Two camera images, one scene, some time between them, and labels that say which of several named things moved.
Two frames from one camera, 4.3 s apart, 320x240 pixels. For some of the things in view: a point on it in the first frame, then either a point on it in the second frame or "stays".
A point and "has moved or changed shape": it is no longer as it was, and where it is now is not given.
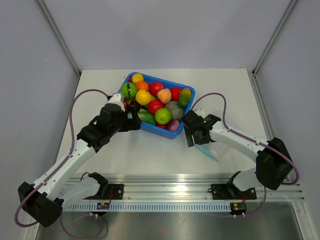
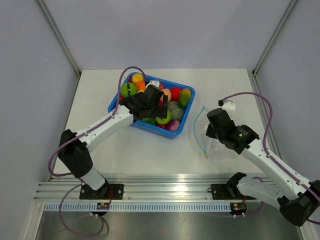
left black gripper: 131,124 -> 160,111
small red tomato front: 166,126 stays
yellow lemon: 137,77 stays
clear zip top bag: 217,151 has moved or changed shape
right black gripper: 189,133 -> 209,132
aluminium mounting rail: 193,188 stays
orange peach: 164,95 stays
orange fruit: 142,85 stays
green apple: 162,116 stays
